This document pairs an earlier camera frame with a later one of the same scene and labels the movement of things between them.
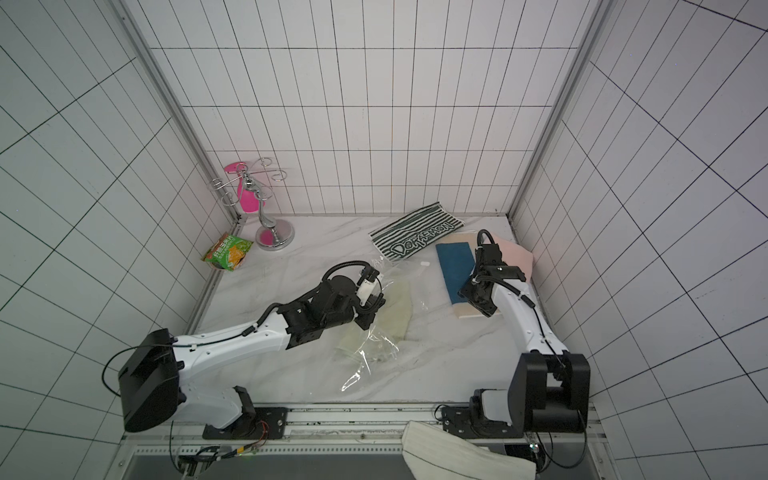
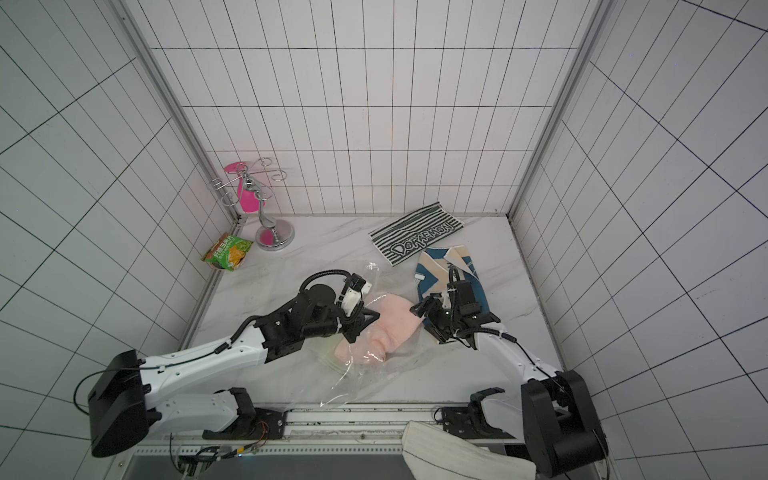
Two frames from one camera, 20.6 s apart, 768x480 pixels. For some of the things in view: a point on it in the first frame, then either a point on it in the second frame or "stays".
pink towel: [515, 255] -> [395, 322]
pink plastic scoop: [249, 199] stays
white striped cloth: [434, 454] stays
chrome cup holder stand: [275, 235] stays
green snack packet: [227, 251] stays
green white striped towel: [415, 230] stays
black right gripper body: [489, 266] -> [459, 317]
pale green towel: [391, 323] -> [324, 350]
